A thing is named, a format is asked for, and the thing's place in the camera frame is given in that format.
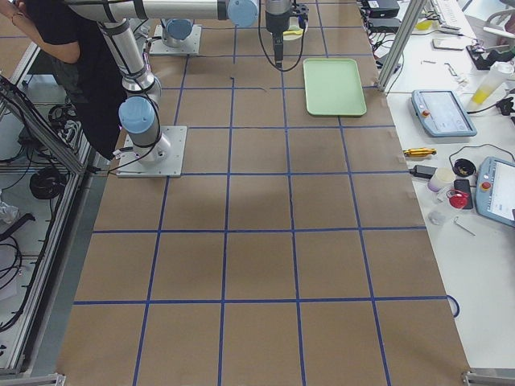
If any aluminium frame post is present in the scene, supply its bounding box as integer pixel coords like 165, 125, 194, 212
377, 0, 426, 91

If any blue teach pendant near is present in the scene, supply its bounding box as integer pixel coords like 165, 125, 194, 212
475, 157, 515, 228

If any yellow liquid squeeze bottle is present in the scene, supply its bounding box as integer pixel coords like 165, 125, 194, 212
467, 62, 514, 113

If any red round tape holder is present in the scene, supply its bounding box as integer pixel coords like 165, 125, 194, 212
446, 189, 467, 210

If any blue teach pendant far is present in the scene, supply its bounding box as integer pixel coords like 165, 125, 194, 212
411, 89, 477, 138

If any light green tray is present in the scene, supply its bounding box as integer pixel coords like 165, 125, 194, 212
303, 58, 367, 117

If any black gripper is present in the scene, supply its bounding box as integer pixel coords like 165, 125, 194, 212
283, 2, 309, 31

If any black smartphone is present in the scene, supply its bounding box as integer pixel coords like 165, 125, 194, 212
454, 179, 474, 210

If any blue teach pendant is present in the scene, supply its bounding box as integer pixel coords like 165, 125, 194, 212
411, 89, 477, 138
475, 157, 515, 228

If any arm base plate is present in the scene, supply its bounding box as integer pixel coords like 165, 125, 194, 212
148, 24, 202, 56
114, 125, 187, 178

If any person in black clothes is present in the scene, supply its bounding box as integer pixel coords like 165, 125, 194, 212
1, 1, 126, 159

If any small black power brick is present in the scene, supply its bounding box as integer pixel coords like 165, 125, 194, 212
409, 164, 437, 179

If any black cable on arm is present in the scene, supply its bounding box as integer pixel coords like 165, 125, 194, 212
257, 15, 307, 73

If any white paper cup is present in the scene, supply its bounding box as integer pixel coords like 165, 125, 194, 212
427, 167, 455, 192

